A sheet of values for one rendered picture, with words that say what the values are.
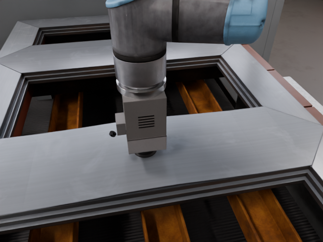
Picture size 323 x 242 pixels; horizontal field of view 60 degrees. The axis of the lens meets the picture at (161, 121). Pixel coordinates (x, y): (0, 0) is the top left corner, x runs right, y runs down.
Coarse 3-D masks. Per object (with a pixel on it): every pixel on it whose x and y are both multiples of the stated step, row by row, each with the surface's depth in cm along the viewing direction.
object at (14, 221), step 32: (64, 32) 102; (96, 32) 104; (192, 64) 83; (224, 64) 81; (0, 128) 57; (160, 192) 46; (192, 192) 46; (224, 192) 47; (320, 192) 46; (0, 224) 42; (32, 224) 42
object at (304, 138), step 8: (272, 112) 61; (280, 112) 61; (280, 120) 59; (288, 120) 59; (296, 120) 59; (288, 128) 57; (296, 128) 57; (304, 128) 57; (288, 136) 55; (296, 136) 55; (304, 136) 55; (312, 136) 55; (296, 144) 53; (304, 144) 53; (312, 144) 53; (304, 152) 52; (312, 152) 52; (312, 160) 50
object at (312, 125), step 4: (304, 120) 59; (308, 124) 58; (312, 124) 58; (316, 124) 58; (312, 128) 57; (316, 128) 57; (320, 128) 57; (316, 132) 56; (320, 132) 56; (320, 136) 55
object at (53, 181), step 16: (48, 144) 53; (64, 144) 53; (48, 160) 50; (64, 160) 50; (32, 176) 47; (48, 176) 47; (64, 176) 47; (32, 192) 45; (48, 192) 45; (64, 192) 45; (32, 208) 42
